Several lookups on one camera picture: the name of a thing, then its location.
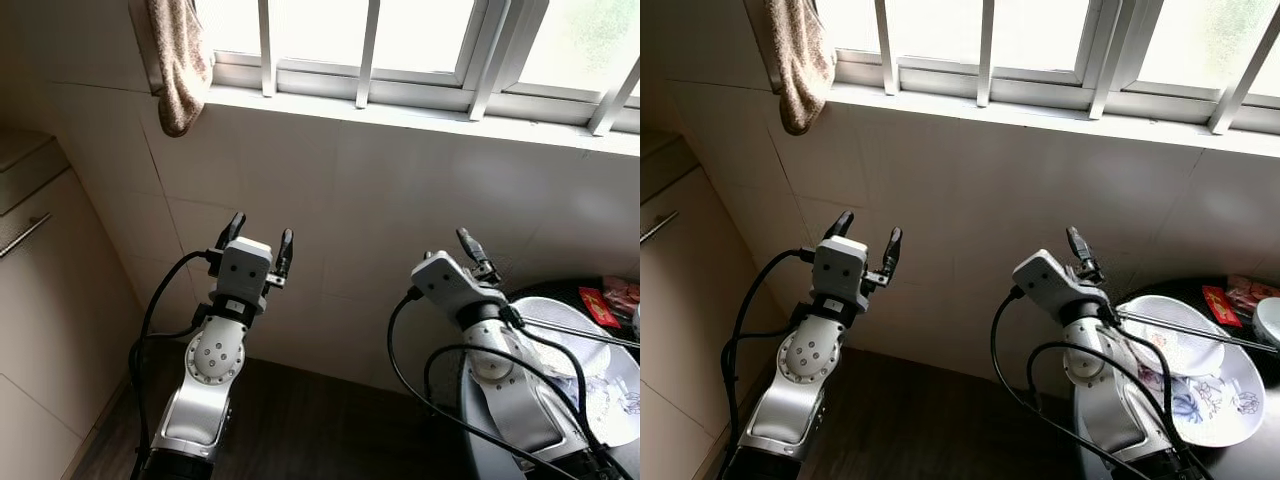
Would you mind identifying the brown hanging towel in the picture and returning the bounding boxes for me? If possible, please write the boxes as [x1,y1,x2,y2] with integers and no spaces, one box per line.
[145,0,214,138]
[765,0,837,136]

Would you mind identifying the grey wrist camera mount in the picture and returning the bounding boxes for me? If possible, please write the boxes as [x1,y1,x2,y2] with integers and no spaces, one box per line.
[411,252,506,326]
[213,237,273,301]
[1012,250,1111,323]
[812,235,869,301]

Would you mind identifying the pale grey round container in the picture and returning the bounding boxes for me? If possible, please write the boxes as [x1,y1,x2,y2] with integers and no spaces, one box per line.
[1252,297,1280,347]

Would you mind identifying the white blue floral plate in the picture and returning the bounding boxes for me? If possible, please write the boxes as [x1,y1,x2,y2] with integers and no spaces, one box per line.
[1150,335,1267,448]
[540,335,641,448]

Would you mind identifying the beige kitchen counter cabinet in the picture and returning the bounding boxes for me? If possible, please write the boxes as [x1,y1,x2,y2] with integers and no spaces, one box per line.
[0,130,141,480]
[640,130,746,480]

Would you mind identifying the red packet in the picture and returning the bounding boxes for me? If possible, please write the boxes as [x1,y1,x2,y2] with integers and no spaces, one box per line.
[1200,285,1244,329]
[578,287,623,329]

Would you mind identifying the steel cabinet bar handle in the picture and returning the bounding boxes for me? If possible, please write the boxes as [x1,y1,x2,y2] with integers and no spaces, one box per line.
[640,210,682,244]
[0,213,52,259]

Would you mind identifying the white deep porcelain bowl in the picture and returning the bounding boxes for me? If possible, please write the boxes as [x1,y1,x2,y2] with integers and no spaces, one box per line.
[508,296,613,381]
[1115,294,1227,379]

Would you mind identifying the pink printed packet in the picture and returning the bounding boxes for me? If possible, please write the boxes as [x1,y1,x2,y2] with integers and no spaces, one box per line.
[1225,274,1280,311]
[600,277,641,316]

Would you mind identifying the thin metal utensil rod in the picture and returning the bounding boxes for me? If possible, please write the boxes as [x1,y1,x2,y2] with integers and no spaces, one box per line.
[1115,311,1280,352]
[515,316,641,349]

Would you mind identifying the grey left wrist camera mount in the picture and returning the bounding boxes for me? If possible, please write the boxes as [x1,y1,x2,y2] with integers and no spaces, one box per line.
[213,237,273,301]
[812,235,869,301]

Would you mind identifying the white barred window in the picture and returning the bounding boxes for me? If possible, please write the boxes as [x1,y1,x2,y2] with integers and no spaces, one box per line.
[820,0,1280,136]
[195,0,641,138]

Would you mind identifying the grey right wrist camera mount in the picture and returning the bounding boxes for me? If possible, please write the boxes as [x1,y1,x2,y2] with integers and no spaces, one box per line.
[411,252,506,326]
[1012,250,1111,323]

